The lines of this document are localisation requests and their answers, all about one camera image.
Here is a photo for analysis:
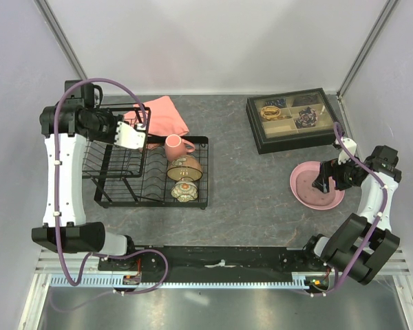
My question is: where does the speckled ceramic plate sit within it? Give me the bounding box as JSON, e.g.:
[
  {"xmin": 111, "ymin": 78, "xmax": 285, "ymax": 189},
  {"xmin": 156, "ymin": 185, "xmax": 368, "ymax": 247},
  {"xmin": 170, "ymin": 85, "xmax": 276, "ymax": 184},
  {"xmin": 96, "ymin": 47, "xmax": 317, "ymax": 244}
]
[{"xmin": 296, "ymin": 170, "xmax": 336, "ymax": 206}]

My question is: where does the pink plate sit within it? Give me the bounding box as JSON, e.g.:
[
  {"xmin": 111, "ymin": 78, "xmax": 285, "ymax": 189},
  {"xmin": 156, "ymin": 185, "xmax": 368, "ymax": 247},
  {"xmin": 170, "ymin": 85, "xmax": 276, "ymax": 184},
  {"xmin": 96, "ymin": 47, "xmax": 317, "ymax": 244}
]
[{"xmin": 290, "ymin": 161, "xmax": 345, "ymax": 210}]

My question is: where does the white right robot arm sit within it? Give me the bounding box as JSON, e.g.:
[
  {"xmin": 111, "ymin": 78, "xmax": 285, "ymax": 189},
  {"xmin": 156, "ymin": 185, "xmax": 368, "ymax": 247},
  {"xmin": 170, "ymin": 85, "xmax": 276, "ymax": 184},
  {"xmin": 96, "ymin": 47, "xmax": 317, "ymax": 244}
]
[{"xmin": 301, "ymin": 145, "xmax": 402, "ymax": 285}]

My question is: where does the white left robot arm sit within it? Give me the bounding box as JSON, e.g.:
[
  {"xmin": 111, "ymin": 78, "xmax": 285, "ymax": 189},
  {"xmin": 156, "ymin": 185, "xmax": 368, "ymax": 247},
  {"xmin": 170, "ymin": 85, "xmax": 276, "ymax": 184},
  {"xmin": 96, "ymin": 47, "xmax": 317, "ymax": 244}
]
[{"xmin": 32, "ymin": 78, "xmax": 148, "ymax": 270}]

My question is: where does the pink folded cloth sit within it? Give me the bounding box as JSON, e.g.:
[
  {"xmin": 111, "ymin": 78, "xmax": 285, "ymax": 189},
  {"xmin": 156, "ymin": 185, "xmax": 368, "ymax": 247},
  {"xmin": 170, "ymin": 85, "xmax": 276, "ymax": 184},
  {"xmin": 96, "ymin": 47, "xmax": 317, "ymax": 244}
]
[{"xmin": 144, "ymin": 96, "xmax": 189, "ymax": 138}]

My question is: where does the black compartment display box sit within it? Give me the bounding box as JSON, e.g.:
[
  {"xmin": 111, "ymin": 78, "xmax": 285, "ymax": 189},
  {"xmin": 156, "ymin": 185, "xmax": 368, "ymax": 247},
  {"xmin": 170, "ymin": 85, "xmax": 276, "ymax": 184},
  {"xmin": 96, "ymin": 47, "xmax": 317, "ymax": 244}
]
[{"xmin": 246, "ymin": 88, "xmax": 340, "ymax": 155}]

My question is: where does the dark floral fabric rosette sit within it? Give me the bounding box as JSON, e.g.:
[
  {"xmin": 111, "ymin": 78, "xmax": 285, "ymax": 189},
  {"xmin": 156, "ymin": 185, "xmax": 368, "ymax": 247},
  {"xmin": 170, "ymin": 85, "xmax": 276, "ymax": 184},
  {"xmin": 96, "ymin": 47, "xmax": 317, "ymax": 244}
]
[{"xmin": 295, "ymin": 107, "xmax": 318, "ymax": 129}]

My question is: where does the pink ceramic mug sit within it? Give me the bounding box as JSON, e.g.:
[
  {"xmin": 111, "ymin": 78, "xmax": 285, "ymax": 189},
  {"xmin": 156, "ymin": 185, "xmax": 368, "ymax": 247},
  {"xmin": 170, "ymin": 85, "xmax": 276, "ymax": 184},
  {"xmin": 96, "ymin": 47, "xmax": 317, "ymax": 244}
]
[{"xmin": 165, "ymin": 134, "xmax": 195, "ymax": 162}]

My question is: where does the blue patterned fabric roll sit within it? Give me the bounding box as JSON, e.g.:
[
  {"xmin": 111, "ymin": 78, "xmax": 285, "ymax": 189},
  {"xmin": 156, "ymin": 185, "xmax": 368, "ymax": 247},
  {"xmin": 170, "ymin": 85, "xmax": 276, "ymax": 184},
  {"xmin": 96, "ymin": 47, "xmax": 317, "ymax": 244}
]
[{"xmin": 265, "ymin": 98, "xmax": 287, "ymax": 109}]

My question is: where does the brown floral bowl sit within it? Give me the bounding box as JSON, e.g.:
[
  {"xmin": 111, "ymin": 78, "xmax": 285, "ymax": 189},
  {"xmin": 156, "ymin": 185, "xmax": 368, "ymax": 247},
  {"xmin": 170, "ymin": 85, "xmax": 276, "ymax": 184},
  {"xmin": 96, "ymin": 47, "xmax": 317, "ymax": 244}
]
[{"xmin": 167, "ymin": 155, "xmax": 203, "ymax": 182}]

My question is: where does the small white patterned bowl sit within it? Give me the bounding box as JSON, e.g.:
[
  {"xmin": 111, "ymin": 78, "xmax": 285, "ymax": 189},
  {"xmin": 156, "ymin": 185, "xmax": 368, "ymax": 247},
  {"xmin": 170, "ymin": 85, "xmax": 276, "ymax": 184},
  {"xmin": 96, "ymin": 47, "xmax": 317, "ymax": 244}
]
[{"xmin": 171, "ymin": 181, "xmax": 198, "ymax": 203}]

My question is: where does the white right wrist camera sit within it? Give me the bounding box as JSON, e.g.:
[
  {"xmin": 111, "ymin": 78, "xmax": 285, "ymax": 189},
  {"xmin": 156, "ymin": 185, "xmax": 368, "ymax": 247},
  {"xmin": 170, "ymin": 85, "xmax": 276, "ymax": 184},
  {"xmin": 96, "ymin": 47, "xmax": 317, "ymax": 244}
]
[{"xmin": 335, "ymin": 137, "xmax": 357, "ymax": 165}]

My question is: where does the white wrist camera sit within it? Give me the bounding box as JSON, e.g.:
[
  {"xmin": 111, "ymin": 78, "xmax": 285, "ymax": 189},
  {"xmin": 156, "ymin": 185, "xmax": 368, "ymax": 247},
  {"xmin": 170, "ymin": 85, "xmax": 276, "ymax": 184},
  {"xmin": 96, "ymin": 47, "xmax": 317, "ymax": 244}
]
[
  {"xmin": 335, "ymin": 137, "xmax": 357, "ymax": 165},
  {"xmin": 114, "ymin": 122, "xmax": 147, "ymax": 150}
]

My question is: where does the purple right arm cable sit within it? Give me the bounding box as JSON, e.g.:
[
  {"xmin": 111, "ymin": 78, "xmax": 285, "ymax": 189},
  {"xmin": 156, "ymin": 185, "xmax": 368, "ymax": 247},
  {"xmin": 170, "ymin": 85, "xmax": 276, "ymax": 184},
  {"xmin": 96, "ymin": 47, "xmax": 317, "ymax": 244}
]
[{"xmin": 295, "ymin": 121, "xmax": 390, "ymax": 298}]

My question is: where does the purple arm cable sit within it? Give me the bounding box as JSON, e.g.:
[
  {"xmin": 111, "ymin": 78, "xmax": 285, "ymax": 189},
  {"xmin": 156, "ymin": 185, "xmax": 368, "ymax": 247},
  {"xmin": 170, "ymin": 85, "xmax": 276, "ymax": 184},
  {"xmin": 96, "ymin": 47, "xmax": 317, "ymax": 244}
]
[
  {"xmin": 295, "ymin": 121, "xmax": 390, "ymax": 298},
  {"xmin": 49, "ymin": 78, "xmax": 170, "ymax": 313}
]

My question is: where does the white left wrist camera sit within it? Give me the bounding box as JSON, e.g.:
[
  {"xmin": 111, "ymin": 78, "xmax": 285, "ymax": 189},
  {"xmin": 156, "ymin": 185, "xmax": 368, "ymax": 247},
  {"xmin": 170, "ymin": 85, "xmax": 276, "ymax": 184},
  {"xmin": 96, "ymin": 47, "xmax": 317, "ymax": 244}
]
[{"xmin": 114, "ymin": 122, "xmax": 147, "ymax": 150}]

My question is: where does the black wire dish rack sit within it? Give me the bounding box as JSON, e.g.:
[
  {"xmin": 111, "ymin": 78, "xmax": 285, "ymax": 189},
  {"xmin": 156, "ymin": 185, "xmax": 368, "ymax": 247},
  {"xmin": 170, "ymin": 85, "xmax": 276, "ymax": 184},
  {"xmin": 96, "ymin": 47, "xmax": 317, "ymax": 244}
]
[{"xmin": 81, "ymin": 105, "xmax": 209, "ymax": 210}]

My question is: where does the gold bracelet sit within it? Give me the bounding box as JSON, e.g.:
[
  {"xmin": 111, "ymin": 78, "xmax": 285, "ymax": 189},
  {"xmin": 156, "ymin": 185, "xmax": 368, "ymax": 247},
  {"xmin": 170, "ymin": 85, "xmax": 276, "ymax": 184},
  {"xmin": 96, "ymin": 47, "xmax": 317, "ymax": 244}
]
[{"xmin": 260, "ymin": 104, "xmax": 284, "ymax": 121}]

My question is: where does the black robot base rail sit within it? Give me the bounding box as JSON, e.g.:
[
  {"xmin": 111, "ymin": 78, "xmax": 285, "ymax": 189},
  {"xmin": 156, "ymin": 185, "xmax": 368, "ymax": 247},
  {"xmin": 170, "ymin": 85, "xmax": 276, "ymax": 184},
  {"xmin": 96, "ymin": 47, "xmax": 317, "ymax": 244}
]
[{"xmin": 99, "ymin": 244, "xmax": 331, "ymax": 285}]

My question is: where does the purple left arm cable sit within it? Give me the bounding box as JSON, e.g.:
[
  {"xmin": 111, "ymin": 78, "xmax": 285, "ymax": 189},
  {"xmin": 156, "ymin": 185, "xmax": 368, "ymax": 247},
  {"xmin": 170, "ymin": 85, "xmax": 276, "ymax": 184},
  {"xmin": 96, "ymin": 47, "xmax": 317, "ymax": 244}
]
[{"xmin": 49, "ymin": 78, "xmax": 170, "ymax": 313}]

